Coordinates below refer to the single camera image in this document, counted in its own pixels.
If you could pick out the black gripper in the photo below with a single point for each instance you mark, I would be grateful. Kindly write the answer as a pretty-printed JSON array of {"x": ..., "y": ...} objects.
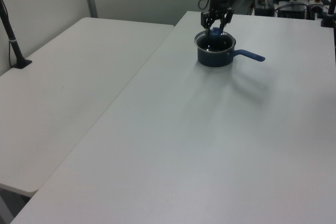
[{"x": 220, "y": 3}]

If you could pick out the glass lid with blue knob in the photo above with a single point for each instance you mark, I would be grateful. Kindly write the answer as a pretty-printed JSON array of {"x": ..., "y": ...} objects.
[{"x": 215, "y": 34}]

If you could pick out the black electronics box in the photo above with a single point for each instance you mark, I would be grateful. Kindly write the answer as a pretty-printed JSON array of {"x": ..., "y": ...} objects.
[{"x": 263, "y": 7}]

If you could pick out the black controller box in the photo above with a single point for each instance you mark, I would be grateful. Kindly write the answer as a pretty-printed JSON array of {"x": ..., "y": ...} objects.
[{"x": 292, "y": 11}]

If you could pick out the white side table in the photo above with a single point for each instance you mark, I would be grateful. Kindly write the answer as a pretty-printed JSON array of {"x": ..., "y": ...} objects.
[{"x": 65, "y": 90}]

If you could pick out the black camera pole with clamp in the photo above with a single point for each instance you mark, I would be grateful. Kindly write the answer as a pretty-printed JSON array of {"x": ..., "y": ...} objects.
[{"x": 331, "y": 6}]

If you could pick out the black camera pole with foot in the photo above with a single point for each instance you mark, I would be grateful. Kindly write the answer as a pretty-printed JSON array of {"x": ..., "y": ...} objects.
[{"x": 16, "y": 51}]

